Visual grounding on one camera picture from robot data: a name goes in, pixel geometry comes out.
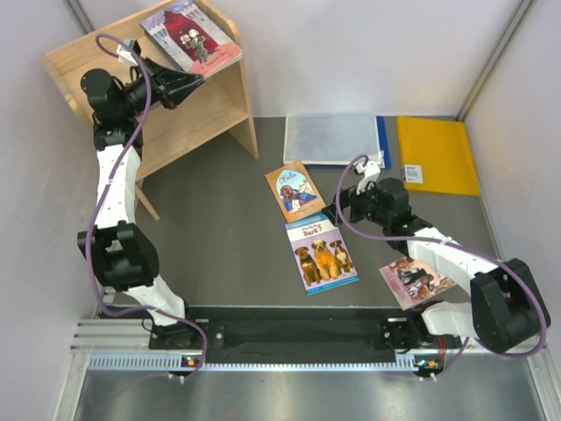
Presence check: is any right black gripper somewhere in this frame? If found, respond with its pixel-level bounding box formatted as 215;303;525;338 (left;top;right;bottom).
322;176;391;228

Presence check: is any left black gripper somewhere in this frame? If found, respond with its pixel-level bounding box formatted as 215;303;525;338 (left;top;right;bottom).
117;57;202;118

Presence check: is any red grey castle book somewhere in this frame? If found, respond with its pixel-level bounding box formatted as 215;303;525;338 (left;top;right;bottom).
140;1;243;78

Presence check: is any Why Do Dogs Bark book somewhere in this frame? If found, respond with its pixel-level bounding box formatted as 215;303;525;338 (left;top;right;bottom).
285;214;359;295

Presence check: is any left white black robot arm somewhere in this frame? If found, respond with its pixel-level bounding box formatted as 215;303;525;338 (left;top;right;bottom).
77;59;204;348

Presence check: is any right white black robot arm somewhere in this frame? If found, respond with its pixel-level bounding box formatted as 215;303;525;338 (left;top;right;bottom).
322;178;550;358

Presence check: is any orange Othello book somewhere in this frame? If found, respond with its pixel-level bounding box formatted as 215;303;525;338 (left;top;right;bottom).
265;161;325;223

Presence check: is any wooden two-tier shelf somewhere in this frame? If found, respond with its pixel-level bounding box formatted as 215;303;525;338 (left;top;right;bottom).
41;0;259;220

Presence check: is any clear plastic file folder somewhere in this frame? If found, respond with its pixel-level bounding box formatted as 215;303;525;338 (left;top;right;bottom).
283;114;391;168

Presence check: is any blue file folder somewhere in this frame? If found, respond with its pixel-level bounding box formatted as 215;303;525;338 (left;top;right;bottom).
301;115;391;168

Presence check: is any pink Taming of Shrew book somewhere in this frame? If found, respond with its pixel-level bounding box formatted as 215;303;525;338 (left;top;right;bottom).
380;257;456;310

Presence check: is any yellow file folder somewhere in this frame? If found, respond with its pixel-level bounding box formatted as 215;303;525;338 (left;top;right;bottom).
397;116;480;196

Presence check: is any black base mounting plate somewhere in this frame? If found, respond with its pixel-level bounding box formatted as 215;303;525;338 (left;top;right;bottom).
148;306;442;364

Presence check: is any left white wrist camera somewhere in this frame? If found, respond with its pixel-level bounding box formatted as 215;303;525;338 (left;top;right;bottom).
116;38;141;67

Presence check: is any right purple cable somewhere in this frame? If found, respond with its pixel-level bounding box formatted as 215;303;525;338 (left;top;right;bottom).
335;153;551;382

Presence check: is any purple cable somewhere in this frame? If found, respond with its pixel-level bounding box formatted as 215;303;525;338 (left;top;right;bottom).
335;153;551;382
85;33;209;386

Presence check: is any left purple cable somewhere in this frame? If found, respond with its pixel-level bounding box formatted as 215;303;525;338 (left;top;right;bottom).
85;33;209;386

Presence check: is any aluminium rail frame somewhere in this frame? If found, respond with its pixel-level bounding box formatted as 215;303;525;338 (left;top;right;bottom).
53;318;560;420

